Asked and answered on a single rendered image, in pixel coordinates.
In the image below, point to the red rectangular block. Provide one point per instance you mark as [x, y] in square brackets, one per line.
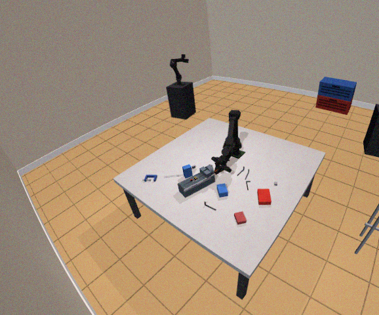
[264, 197]
[240, 218]

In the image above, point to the blue rectangular block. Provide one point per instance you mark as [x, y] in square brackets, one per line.
[187, 171]

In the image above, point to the blue cube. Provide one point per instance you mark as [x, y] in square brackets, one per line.
[222, 190]

